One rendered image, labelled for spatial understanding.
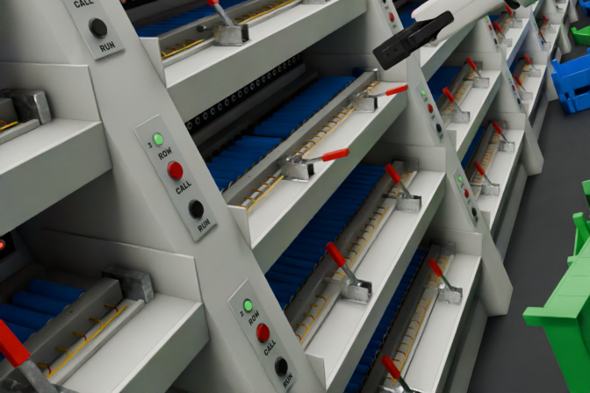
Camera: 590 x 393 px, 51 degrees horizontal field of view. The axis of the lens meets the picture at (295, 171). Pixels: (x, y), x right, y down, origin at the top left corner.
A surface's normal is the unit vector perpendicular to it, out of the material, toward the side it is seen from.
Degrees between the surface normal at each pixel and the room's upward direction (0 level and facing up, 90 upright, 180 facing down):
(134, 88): 90
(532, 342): 0
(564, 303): 0
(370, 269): 23
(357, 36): 90
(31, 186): 113
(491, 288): 90
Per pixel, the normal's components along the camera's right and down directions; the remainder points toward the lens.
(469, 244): -0.42, 0.41
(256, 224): -0.09, -0.90
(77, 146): 0.90, 0.11
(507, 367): -0.43, -0.88
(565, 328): -0.64, 0.47
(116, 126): 0.80, -0.26
